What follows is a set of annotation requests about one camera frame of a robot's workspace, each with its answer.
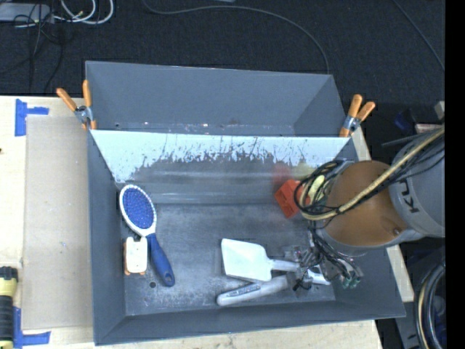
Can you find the pale wood flat board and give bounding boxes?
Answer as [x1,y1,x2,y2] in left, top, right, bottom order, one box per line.
[20,114,96,332]

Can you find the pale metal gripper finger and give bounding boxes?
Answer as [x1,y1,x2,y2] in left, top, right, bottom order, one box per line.
[287,267,316,287]
[283,244,314,265]

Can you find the orange-red block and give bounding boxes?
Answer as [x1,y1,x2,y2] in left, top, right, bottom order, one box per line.
[273,179,310,219]

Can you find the white flat spatula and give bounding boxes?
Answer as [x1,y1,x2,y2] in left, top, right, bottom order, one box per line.
[220,238,302,283]

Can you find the white and orange small box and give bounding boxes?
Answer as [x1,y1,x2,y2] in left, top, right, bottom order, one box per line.
[123,236,150,277]

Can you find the blue and white hairbrush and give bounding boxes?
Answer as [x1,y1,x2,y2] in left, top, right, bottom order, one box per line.
[118,183,177,288]

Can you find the black cylinder on white bracket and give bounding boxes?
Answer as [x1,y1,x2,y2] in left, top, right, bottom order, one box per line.
[292,271,332,292]

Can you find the grey metal bin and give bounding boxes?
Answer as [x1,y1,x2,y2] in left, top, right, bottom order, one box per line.
[85,60,407,346]

